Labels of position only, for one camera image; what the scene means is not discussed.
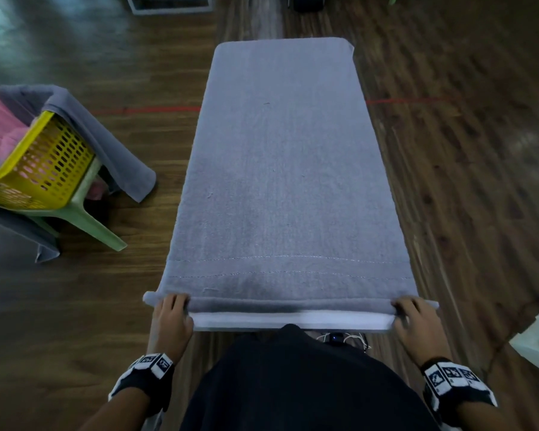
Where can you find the person's left hand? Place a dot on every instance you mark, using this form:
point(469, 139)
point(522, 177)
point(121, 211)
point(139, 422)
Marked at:
point(170, 329)

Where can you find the person's right hand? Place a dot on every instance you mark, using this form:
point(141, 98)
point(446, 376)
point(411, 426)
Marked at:
point(422, 332)

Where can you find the person's right fingers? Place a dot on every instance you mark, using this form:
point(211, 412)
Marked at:
point(411, 306)

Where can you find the person's left fingers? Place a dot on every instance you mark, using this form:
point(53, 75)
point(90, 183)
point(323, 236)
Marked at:
point(173, 302)

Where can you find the large grey towel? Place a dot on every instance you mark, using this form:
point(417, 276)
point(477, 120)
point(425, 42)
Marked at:
point(283, 175)

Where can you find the person's right forearm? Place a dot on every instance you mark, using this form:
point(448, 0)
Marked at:
point(485, 417)

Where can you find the person's left forearm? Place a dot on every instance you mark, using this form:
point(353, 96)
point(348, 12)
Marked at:
point(116, 412)

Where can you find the black marker wrist band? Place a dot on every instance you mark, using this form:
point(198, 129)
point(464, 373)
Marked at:
point(146, 377)
point(453, 381)

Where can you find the white folding table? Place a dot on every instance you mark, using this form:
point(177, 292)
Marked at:
point(292, 320)

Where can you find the green plastic chair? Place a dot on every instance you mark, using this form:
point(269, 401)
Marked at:
point(83, 215)

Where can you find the person's black shirt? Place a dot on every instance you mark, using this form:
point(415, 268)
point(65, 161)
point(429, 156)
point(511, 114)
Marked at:
point(301, 386)

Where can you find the hanging dark grey towel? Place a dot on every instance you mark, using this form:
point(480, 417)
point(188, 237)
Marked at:
point(18, 233)

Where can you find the grey towel draped over basket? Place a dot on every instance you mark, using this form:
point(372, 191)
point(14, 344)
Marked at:
point(103, 143)

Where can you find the yellow plastic laundry basket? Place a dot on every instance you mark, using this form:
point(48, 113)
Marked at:
point(40, 166)

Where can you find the white framed rack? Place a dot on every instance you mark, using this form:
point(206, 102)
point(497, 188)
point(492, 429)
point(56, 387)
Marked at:
point(170, 4)

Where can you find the black round object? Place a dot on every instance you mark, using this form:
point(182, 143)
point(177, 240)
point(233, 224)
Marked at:
point(308, 2)

